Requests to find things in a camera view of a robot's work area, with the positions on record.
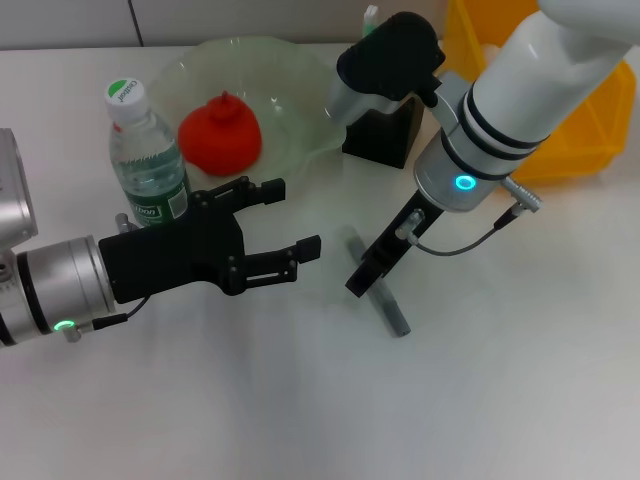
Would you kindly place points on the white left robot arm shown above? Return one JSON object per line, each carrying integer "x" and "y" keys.
{"x": 60, "y": 285}

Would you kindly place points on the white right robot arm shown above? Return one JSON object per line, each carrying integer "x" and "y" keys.
{"x": 530, "y": 85}

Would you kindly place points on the yellow plastic storage bin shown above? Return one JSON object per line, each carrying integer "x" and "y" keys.
{"x": 585, "y": 130}

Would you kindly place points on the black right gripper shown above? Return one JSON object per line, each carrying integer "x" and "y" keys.
{"x": 405, "y": 230}

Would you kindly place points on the red-orange toy orange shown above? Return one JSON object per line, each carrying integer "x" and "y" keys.
{"x": 220, "y": 135}

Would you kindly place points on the green utility knife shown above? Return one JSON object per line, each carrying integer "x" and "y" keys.
{"x": 369, "y": 20}

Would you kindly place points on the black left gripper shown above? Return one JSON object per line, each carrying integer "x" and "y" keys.
{"x": 175, "y": 255}

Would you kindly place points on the green label water bottle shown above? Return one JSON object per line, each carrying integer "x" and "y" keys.
{"x": 145, "y": 160}

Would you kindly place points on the pale green glass fruit plate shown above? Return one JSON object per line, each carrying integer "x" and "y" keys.
{"x": 300, "y": 100}

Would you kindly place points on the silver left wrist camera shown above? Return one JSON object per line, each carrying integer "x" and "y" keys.
{"x": 15, "y": 200}

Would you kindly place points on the black mesh pen holder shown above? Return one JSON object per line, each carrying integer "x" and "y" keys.
{"x": 385, "y": 140}

